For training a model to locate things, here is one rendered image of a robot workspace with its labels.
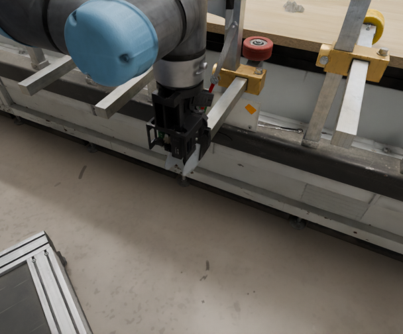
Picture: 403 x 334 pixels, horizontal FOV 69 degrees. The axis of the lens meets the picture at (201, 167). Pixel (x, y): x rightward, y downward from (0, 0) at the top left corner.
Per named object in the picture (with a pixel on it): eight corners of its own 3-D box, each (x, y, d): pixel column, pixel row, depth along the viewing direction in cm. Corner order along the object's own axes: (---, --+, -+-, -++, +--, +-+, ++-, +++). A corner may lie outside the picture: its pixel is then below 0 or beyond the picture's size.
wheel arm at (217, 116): (196, 166, 59) (196, 151, 56) (181, 161, 60) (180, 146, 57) (262, 69, 86) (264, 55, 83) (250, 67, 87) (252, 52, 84)
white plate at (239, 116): (255, 132, 85) (260, 103, 78) (176, 110, 93) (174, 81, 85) (256, 132, 85) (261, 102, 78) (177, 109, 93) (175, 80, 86)
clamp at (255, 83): (258, 95, 77) (261, 78, 73) (211, 84, 81) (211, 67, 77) (264, 85, 80) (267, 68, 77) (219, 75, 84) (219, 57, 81)
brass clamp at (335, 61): (378, 84, 62) (390, 61, 58) (313, 71, 66) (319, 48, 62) (380, 71, 66) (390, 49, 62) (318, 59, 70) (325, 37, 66)
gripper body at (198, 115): (148, 152, 50) (138, 87, 42) (172, 124, 56) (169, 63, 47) (187, 166, 48) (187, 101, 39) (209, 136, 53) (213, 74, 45)
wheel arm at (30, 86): (32, 99, 77) (25, 85, 74) (23, 96, 78) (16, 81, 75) (128, 36, 104) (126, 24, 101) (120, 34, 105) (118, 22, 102)
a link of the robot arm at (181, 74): (168, 35, 44) (218, 46, 42) (170, 64, 48) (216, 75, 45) (140, 54, 39) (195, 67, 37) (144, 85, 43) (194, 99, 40)
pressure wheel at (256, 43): (262, 89, 84) (268, 49, 75) (235, 82, 86) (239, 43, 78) (270, 75, 89) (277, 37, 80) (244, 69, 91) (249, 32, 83)
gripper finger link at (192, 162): (174, 188, 56) (172, 152, 50) (189, 169, 60) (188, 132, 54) (189, 193, 56) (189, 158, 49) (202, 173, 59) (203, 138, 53)
